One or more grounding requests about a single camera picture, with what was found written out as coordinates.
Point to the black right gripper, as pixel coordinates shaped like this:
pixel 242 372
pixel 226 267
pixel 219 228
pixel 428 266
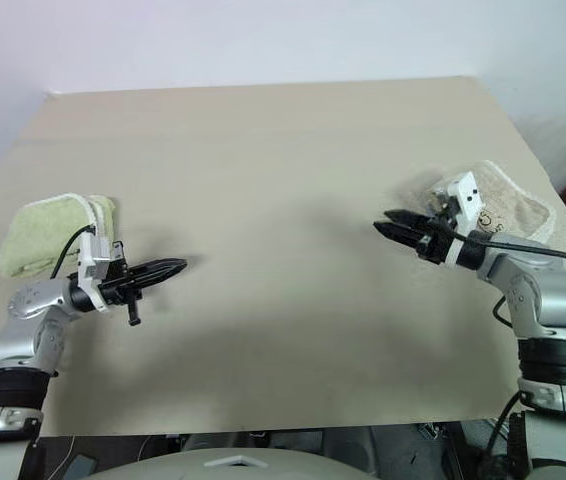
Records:
pixel 435 242

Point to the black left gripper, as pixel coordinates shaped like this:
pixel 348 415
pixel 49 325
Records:
pixel 120 291

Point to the beige towel with white edging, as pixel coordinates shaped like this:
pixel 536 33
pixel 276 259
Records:
pixel 513 205

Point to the green towel with white edging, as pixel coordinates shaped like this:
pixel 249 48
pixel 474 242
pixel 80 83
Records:
pixel 38 225

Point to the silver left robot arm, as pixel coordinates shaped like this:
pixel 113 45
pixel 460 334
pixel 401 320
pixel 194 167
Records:
pixel 18 345

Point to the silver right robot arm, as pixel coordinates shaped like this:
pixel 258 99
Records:
pixel 553 300

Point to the grey robot torso shell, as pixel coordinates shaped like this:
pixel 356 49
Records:
pixel 233 472

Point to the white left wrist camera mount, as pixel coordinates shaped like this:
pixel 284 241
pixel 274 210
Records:
pixel 94 257

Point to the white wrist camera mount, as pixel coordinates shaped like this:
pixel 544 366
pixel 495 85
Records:
pixel 468 197
pixel 94 257

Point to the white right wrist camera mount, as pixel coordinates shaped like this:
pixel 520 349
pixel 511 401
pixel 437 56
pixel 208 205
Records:
pixel 468 197

